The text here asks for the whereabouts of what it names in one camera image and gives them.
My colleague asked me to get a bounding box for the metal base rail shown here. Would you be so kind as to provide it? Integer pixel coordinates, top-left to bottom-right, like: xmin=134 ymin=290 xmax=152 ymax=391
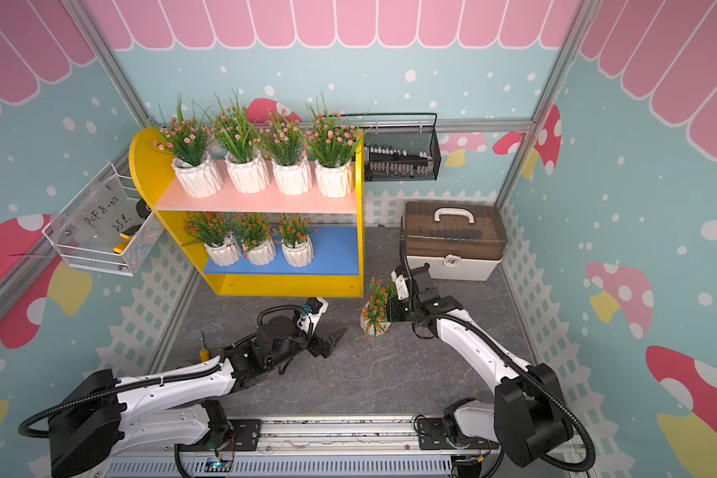
xmin=89 ymin=415 xmax=565 ymax=477

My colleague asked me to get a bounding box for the yellow utility knife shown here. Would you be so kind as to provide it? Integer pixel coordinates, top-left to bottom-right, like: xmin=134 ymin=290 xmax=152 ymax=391
xmin=114 ymin=233 xmax=133 ymax=254

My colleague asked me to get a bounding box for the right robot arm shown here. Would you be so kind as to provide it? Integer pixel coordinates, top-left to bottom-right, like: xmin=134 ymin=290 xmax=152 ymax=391
xmin=390 ymin=231 xmax=597 ymax=477

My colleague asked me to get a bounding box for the yellow handled screwdriver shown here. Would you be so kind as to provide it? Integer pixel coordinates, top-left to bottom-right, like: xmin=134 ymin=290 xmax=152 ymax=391
xmin=199 ymin=333 xmax=210 ymax=362

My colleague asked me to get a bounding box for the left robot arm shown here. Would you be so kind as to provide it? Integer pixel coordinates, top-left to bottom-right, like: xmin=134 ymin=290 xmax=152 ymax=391
xmin=18 ymin=297 xmax=347 ymax=477

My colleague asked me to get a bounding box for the white wire wall basket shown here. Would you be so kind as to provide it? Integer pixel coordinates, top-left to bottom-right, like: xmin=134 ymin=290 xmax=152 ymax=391
xmin=42 ymin=163 xmax=163 ymax=277

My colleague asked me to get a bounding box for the brown lidded storage box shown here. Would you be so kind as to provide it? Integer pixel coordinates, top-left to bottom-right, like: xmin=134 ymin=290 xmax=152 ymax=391
xmin=402 ymin=200 xmax=508 ymax=281

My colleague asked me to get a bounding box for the black tape roll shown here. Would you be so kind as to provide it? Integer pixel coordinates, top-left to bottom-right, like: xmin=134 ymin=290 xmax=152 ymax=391
xmin=135 ymin=199 xmax=151 ymax=220

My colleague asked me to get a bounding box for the red flower pot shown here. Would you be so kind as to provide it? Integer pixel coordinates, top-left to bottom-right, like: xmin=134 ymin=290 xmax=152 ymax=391
xmin=232 ymin=212 xmax=277 ymax=266
xmin=184 ymin=212 xmax=242 ymax=267
xmin=360 ymin=279 xmax=396 ymax=339
xmin=276 ymin=214 xmax=315 ymax=268

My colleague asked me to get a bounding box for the pink flower pot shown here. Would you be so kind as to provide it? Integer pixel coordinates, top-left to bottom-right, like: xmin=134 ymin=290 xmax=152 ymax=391
xmin=260 ymin=112 xmax=313 ymax=196
xmin=212 ymin=93 xmax=270 ymax=194
xmin=305 ymin=97 xmax=364 ymax=198
xmin=153 ymin=96 xmax=223 ymax=199

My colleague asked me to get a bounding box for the black wire mesh basket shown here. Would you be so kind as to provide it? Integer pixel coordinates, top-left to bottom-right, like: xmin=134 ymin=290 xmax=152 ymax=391
xmin=343 ymin=113 xmax=441 ymax=182

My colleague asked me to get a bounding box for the yellow rack with coloured shelves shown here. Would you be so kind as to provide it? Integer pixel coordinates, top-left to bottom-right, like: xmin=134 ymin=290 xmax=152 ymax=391
xmin=129 ymin=129 xmax=364 ymax=298

